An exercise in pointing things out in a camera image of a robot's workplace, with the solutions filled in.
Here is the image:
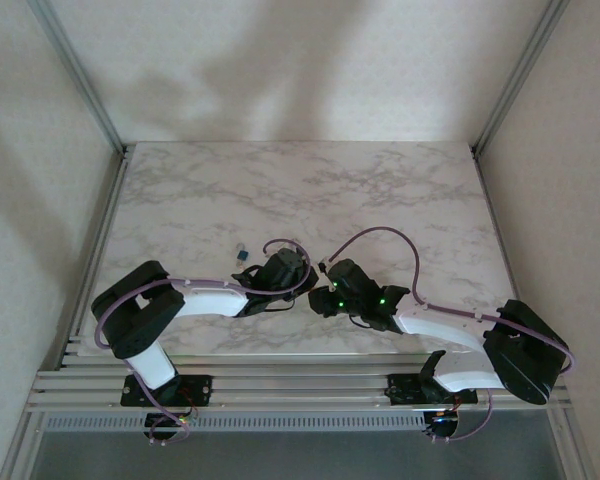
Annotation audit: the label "aluminium frame post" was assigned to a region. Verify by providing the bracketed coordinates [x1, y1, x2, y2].
[472, 0, 571, 154]
[29, 0, 129, 156]

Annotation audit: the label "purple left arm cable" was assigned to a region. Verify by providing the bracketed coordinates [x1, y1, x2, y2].
[94, 238, 319, 449]

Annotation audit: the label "aluminium front mounting rails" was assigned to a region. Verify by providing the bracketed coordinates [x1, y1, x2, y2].
[24, 352, 571, 414]

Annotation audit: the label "aluminium side rail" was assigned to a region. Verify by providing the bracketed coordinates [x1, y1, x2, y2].
[62, 147, 131, 356]

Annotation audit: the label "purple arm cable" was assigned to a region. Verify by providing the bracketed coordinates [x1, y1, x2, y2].
[94, 238, 319, 449]
[327, 226, 576, 444]

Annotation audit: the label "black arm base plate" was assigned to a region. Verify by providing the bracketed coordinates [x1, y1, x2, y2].
[387, 372, 479, 406]
[121, 374, 215, 407]

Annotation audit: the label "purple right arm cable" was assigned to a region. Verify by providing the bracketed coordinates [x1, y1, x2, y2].
[327, 226, 576, 444]

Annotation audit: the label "grey slotted cable duct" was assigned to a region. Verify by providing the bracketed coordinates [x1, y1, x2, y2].
[44, 412, 426, 432]

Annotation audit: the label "small controller board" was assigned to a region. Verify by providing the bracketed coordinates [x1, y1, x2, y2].
[144, 410, 197, 437]
[427, 410, 461, 436]

